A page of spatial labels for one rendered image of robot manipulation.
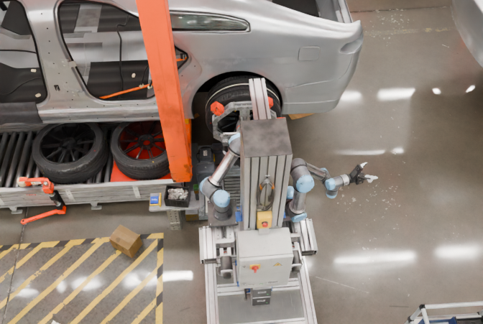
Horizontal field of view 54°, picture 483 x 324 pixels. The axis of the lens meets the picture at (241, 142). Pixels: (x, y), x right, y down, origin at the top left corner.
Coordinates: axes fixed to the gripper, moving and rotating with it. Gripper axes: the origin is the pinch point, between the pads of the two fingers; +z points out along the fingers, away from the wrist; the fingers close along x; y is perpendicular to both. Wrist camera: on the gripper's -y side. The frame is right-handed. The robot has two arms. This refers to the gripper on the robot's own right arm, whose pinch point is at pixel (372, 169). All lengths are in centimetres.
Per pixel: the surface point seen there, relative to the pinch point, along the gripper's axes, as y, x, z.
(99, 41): -3, -238, -160
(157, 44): -92, -69, -124
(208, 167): 70, -106, -95
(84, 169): 62, -139, -202
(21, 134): 69, -217, -258
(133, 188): 75, -112, -165
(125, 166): 61, -128, -167
